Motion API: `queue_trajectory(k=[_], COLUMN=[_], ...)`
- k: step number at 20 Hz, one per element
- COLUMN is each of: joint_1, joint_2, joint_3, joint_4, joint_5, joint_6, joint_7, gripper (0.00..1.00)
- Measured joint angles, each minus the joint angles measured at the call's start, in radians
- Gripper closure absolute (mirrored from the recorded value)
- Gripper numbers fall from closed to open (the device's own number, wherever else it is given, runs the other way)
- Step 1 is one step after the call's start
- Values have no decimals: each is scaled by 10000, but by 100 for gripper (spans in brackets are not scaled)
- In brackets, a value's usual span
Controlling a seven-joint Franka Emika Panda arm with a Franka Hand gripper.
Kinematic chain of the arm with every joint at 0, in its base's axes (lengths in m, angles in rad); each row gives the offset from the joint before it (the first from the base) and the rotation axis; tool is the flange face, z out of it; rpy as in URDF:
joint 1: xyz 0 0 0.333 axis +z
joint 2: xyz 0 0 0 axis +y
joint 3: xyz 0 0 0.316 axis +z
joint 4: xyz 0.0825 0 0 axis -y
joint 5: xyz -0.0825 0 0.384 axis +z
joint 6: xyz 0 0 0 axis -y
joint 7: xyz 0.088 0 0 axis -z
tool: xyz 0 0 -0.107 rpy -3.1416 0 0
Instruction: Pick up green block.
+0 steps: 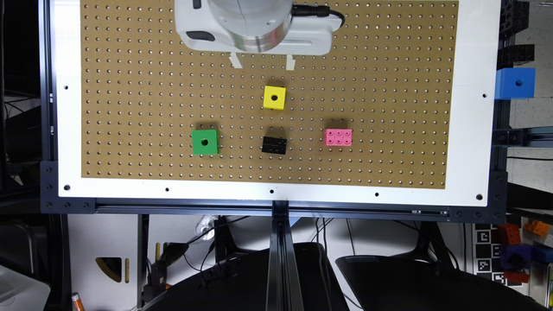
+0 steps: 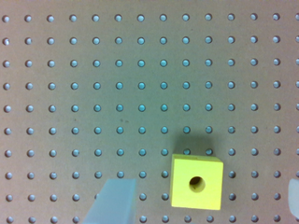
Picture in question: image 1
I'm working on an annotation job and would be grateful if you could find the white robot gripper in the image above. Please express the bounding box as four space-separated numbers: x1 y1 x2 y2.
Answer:
174 0 339 70

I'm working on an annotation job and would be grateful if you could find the green cube block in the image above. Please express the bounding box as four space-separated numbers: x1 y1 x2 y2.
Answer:
192 130 219 156

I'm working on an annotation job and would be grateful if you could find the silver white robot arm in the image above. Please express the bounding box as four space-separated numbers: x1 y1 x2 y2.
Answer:
174 0 346 71

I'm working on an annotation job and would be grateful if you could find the yellow cube block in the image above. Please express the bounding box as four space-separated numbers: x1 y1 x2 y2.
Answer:
263 86 286 111

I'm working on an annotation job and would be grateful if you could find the blue cube block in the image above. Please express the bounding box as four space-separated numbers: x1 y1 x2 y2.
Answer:
494 67 536 100

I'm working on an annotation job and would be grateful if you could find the black block stack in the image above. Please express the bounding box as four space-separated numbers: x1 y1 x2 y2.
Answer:
497 0 535 70

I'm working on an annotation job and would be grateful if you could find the red orange block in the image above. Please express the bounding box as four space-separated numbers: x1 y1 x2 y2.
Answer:
498 223 522 245

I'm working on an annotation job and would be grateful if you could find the purple block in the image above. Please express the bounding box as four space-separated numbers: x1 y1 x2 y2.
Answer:
500 244 532 270

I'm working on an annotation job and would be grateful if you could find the red flat block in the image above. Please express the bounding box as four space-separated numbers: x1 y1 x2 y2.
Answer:
504 270 530 283

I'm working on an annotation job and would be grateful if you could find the black studded brick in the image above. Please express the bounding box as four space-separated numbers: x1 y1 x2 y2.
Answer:
262 136 287 155

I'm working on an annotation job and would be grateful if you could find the pink studded brick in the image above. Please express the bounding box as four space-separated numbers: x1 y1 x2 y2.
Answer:
324 129 353 146

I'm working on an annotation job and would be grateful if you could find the brown pegboard panel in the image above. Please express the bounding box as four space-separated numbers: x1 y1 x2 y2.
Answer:
80 1 461 189

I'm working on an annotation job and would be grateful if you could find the black chair left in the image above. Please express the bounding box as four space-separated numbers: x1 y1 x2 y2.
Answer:
144 243 349 311

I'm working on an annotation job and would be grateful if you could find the black chair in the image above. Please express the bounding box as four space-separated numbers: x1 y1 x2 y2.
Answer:
336 256 547 311
144 243 349 311

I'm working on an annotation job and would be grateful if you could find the black chair right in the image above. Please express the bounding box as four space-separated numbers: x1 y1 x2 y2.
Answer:
336 256 547 311

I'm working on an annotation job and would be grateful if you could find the fiducial marker sheet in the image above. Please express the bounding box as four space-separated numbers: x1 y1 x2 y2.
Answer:
472 224 521 288

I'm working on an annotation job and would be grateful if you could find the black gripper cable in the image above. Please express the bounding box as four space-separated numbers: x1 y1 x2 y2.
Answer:
291 3 346 29

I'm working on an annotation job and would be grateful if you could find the black aluminium frame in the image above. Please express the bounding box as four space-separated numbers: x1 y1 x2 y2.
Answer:
37 0 553 311

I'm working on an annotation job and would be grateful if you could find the white table frame plate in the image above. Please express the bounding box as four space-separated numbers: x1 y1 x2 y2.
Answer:
48 0 502 207

